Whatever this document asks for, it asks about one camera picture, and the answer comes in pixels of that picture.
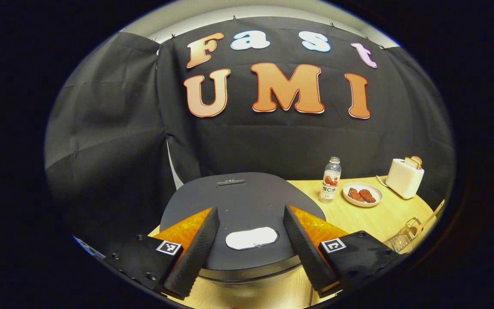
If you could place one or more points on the black backdrop cloth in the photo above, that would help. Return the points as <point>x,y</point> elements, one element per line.
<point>272,141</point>

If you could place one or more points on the white round plate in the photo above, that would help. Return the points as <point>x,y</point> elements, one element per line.
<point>362,204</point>

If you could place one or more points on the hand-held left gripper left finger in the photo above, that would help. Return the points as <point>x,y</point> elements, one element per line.
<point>197,251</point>

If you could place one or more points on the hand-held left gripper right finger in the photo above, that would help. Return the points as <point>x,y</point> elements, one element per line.
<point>305,249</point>

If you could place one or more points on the red meat piece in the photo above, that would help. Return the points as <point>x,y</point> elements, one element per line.
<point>367,196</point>
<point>355,194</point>

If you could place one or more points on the white toaster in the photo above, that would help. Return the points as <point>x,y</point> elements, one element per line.
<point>403,180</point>

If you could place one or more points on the clear drink bottle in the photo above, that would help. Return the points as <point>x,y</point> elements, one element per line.
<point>330,182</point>

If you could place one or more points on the toasted bread slice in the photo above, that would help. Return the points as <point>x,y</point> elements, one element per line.
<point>410,162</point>
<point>418,161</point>

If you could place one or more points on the dark grey rice cooker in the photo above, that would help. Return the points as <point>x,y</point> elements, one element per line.
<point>247,201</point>

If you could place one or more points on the wooden spoon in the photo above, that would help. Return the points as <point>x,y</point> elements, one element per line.
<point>433,214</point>

